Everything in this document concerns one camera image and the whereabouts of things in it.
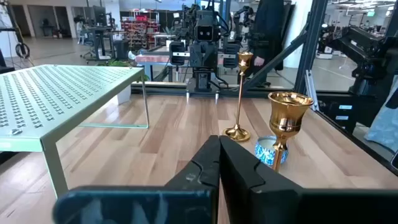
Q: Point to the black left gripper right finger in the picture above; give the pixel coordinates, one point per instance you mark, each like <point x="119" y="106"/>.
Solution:
<point x="242" y="186"/>

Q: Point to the green perforated metal shelf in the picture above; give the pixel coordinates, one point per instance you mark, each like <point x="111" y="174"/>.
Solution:
<point x="46" y="93"/>

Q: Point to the silver aluminium bracket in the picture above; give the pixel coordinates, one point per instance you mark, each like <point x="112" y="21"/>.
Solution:
<point x="311" y="90"/>

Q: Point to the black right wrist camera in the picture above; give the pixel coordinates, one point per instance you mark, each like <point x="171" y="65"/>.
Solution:
<point x="204" y="32"/>

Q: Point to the black controller box white labels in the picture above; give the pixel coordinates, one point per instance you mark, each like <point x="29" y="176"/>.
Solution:
<point x="357" y="102"/>

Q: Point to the person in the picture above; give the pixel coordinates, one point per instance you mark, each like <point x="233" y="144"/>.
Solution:
<point x="269" y="31"/>

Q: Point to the black background robot arm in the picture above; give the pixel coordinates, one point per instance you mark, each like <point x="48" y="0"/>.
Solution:
<point x="357" y="43"/>

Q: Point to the green plant in white pot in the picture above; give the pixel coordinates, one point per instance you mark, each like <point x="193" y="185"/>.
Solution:
<point x="125" y="95"/>

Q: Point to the gold candlestick holder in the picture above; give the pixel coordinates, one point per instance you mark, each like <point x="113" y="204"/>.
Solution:
<point x="237" y="133"/>
<point x="287" y="115"/>

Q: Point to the person's hand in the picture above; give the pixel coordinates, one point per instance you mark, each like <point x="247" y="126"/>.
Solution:
<point x="258" y="61"/>

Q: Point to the black table-level camera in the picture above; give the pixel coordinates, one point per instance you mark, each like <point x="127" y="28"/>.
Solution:
<point x="395" y="161"/>

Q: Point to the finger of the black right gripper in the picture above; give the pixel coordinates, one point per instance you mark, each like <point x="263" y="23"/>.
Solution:
<point x="177" y="46"/>
<point x="231" y="56"/>

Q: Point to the red storage shelving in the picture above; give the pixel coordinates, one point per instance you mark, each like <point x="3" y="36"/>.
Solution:
<point x="140" y="29"/>

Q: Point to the light blue cloth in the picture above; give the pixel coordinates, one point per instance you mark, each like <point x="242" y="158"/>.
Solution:
<point x="385" y="124"/>

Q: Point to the blue patterned candle tin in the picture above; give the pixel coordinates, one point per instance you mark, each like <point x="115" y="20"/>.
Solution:
<point x="264" y="154"/>

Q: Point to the black background desk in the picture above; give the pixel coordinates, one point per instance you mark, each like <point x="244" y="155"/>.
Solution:
<point x="98" y="34"/>

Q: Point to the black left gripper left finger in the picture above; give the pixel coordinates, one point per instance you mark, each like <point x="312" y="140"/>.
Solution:
<point x="202" y="174"/>

